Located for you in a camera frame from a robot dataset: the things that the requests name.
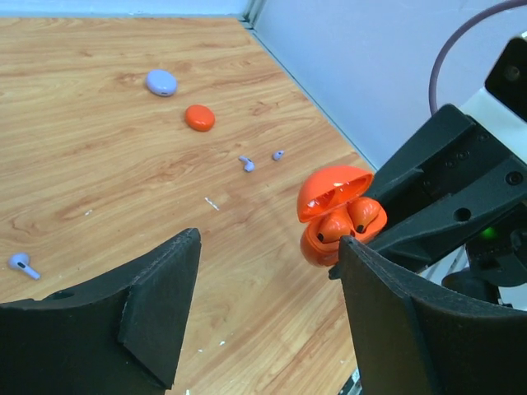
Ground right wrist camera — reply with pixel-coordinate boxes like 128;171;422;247
459;35;527;156

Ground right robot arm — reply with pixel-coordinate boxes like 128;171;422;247
367;105;526;303

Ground purple earbud far right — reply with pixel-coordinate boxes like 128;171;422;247
238;156;255;173

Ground purple earbud case right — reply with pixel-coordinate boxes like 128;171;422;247
145;69;178;97

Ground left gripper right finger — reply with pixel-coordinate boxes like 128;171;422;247
338;237;526;394

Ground purple earbud centre right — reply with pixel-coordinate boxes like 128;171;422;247
272;150;284;161

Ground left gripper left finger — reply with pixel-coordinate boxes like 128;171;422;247
1;228;202;394

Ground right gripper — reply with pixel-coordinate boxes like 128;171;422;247
366;105;526;286

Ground orange earbud case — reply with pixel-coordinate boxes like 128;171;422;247
184;105;216;132
296;165;388;267

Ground orange earbud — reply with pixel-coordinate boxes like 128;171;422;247
316;214;353;244
347;197;380;234

